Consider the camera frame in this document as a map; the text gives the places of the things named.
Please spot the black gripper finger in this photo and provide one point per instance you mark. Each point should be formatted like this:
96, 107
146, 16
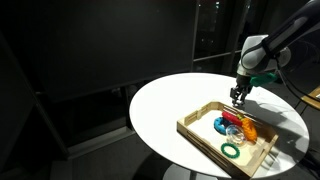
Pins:
243, 97
234, 95

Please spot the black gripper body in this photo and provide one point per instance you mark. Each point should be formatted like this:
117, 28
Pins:
243, 84

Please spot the Franka robot arm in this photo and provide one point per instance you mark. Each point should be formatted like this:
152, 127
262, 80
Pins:
256, 53

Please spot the wooden tray box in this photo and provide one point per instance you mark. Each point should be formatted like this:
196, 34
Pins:
200, 140

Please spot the small yellow-green toy piece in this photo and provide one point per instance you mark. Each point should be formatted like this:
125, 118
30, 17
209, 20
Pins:
240, 116

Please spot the wooden side table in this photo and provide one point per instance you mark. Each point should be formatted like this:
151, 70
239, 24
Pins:
313, 98

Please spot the grey board stand base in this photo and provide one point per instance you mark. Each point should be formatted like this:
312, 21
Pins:
100, 141

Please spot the large black panel board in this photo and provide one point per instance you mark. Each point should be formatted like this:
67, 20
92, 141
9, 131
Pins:
100, 43

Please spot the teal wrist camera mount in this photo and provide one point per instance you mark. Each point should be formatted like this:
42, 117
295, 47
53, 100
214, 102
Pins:
263, 80

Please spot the horizontal metal frame bar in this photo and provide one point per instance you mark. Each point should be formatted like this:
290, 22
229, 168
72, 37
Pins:
213, 56

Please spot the vertical metal frame post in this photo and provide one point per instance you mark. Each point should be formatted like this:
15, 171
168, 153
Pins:
196, 33

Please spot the round table pedestal base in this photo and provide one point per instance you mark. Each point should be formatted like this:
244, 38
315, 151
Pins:
176, 173

